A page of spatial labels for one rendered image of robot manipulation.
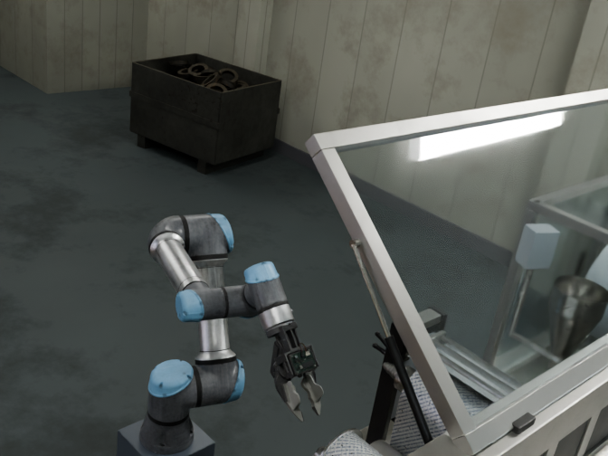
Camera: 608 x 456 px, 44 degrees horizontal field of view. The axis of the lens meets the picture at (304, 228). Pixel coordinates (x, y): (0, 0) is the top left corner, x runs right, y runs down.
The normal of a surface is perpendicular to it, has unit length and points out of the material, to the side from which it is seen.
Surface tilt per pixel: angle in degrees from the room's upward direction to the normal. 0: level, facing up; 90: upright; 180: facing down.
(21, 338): 0
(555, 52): 90
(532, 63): 90
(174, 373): 7
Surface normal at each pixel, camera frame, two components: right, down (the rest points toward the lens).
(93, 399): 0.14, -0.90
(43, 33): -0.72, 0.20
